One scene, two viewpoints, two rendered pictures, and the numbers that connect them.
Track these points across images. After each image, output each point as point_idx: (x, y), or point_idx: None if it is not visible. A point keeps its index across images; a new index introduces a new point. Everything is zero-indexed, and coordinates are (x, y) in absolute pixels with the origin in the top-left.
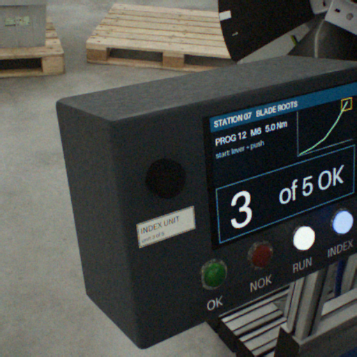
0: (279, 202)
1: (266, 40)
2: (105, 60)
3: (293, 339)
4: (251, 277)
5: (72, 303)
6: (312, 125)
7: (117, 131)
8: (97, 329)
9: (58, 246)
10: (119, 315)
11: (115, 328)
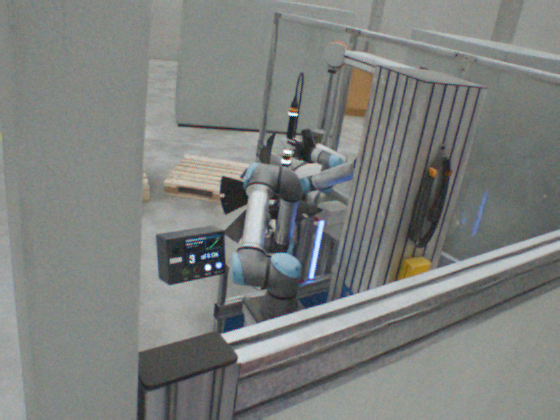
0: (201, 258)
1: (237, 207)
2: (175, 193)
3: (217, 305)
4: (194, 274)
5: (146, 327)
6: (209, 242)
7: (167, 241)
8: (158, 339)
9: (140, 300)
10: (165, 279)
11: (167, 339)
